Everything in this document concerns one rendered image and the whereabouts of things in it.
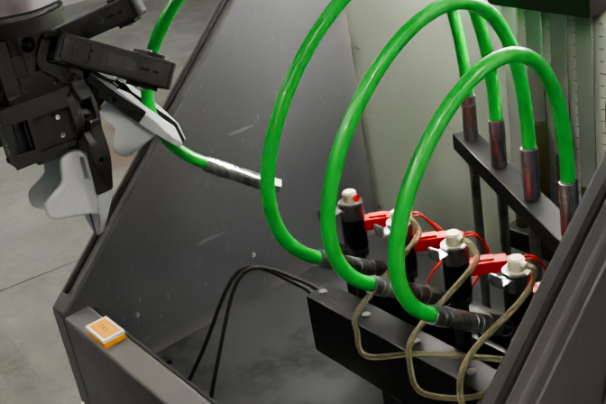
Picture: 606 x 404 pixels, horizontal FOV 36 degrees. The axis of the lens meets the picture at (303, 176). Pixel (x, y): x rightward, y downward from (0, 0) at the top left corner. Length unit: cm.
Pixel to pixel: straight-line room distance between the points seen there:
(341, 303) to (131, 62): 43
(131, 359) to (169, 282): 22
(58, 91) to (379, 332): 46
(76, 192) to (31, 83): 10
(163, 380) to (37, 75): 43
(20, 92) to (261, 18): 59
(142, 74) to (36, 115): 10
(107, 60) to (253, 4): 52
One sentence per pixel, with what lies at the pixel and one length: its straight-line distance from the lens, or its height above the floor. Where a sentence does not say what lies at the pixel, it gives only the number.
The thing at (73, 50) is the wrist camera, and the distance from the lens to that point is 80.
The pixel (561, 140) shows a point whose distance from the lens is 90.
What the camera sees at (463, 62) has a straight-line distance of 114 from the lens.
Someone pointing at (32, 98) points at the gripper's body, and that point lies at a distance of 79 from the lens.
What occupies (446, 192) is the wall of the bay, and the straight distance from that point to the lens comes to 138.
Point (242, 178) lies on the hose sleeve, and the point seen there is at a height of 113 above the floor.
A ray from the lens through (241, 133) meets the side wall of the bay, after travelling 133.
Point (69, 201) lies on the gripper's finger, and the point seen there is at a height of 125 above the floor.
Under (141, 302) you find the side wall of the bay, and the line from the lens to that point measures 132.
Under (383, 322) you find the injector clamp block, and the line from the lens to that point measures 106.
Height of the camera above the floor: 158
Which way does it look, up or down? 25 degrees down
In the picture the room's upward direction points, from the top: 10 degrees counter-clockwise
